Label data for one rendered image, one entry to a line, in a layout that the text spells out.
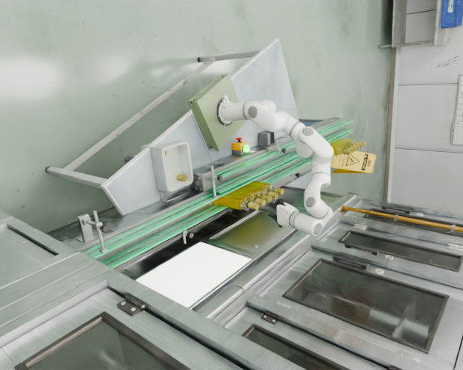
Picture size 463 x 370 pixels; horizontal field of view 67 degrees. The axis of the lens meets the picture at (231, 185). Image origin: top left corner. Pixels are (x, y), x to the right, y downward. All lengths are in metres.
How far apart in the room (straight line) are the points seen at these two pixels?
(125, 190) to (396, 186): 6.71
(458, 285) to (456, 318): 0.18
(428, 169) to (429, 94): 1.39
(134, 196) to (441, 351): 1.32
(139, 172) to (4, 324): 1.03
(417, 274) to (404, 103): 6.08
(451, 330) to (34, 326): 1.16
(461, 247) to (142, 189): 1.46
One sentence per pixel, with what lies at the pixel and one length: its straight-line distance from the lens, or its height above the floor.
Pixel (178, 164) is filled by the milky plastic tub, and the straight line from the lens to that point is 1.85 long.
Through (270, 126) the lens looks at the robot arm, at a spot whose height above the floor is 1.18.
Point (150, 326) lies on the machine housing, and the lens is 0.75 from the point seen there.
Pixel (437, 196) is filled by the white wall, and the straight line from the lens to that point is 7.76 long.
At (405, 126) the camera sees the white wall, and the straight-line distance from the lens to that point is 7.54.
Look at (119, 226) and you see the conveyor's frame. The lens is 1.60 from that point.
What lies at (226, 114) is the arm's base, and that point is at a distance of 1.96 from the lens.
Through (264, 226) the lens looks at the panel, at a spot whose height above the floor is 1.16.
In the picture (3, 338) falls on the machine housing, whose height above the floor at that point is 1.43.
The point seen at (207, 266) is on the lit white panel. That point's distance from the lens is 1.54.
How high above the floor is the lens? 2.14
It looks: 39 degrees down
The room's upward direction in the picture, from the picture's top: 100 degrees clockwise
